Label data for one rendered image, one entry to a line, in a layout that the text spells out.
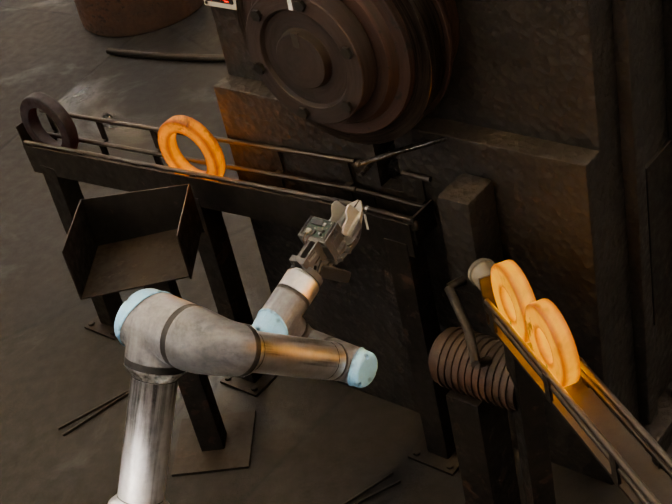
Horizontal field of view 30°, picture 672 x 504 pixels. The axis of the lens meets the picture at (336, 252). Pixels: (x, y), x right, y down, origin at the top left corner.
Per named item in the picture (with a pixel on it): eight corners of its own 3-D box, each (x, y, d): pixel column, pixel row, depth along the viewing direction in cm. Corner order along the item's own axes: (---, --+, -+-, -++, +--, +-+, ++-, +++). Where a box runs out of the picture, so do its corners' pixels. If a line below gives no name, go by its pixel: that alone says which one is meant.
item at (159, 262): (162, 422, 331) (79, 199, 290) (259, 411, 328) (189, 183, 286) (151, 479, 315) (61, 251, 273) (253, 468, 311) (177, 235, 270)
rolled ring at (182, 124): (222, 153, 288) (231, 146, 289) (162, 107, 291) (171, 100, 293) (210, 202, 302) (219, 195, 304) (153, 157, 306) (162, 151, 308)
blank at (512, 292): (500, 245, 236) (484, 251, 235) (535, 282, 222) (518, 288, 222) (513, 313, 243) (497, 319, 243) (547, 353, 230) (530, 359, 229)
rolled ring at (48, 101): (53, 101, 321) (62, 94, 322) (9, 94, 332) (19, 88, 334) (79, 162, 330) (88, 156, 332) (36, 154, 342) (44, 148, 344)
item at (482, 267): (497, 278, 251) (493, 253, 248) (516, 299, 243) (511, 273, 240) (470, 288, 250) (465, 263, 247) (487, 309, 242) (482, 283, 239)
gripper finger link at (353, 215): (364, 189, 254) (341, 224, 251) (373, 207, 259) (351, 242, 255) (351, 186, 256) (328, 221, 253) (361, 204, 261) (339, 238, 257)
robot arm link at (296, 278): (315, 310, 250) (284, 299, 254) (326, 292, 251) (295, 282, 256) (300, 289, 244) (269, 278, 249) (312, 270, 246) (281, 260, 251)
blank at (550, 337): (535, 283, 222) (518, 289, 222) (574, 324, 209) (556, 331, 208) (547, 354, 230) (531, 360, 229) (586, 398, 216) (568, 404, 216)
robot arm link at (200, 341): (220, 320, 207) (388, 344, 246) (175, 302, 214) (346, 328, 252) (201, 387, 208) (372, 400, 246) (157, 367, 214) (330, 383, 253)
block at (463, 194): (477, 261, 269) (462, 168, 255) (509, 270, 264) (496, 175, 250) (450, 290, 263) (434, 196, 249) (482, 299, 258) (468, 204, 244)
